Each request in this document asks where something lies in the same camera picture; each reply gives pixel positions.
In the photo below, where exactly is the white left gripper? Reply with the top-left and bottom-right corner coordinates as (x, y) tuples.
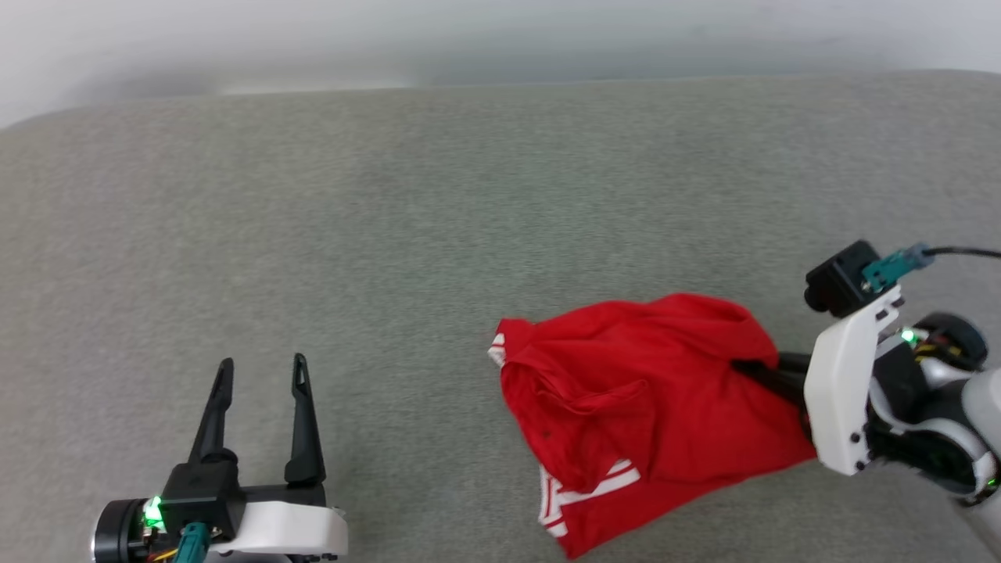
(187, 353), (350, 563)

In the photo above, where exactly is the right camera cable teal plug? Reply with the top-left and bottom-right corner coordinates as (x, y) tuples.
(862, 243), (1001, 292)

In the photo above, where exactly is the red and white t-shirt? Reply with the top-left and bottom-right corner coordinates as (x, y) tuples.
(488, 292), (819, 561)

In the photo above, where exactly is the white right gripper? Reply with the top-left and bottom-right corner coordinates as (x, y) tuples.
(732, 285), (936, 477)

